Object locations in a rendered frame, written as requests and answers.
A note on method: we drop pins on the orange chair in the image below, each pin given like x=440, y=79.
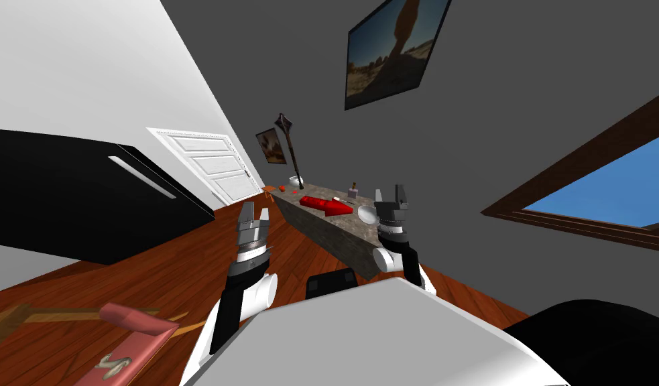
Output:
x=268, y=193

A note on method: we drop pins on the dark floor lamp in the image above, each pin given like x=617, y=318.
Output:
x=290, y=145

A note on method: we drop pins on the small brown picture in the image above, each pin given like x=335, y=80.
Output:
x=271, y=146

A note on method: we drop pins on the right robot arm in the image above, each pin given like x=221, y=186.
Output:
x=592, y=343

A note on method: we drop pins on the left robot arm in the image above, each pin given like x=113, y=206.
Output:
x=238, y=289

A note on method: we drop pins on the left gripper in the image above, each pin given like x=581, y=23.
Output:
x=252, y=233

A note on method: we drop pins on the white bowl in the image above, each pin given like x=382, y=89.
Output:
x=366, y=214

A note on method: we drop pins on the large landscape picture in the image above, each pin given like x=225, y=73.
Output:
x=393, y=53

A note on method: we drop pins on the pink wooden chair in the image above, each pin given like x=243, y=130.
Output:
x=130, y=321

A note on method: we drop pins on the white knife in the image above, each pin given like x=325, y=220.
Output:
x=342, y=201

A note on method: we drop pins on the small brown bottle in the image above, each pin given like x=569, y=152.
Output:
x=353, y=191

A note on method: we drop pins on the grey stone table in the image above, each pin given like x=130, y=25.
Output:
x=329, y=236

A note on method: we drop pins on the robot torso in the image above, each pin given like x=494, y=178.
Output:
x=372, y=338

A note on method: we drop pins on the brown framed window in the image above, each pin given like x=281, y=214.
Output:
x=619, y=198

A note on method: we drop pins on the red angular block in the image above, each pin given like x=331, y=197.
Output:
x=324, y=205

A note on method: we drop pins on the white panel door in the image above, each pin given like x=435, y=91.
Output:
x=214, y=163

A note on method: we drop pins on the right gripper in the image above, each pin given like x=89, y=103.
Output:
x=391, y=213

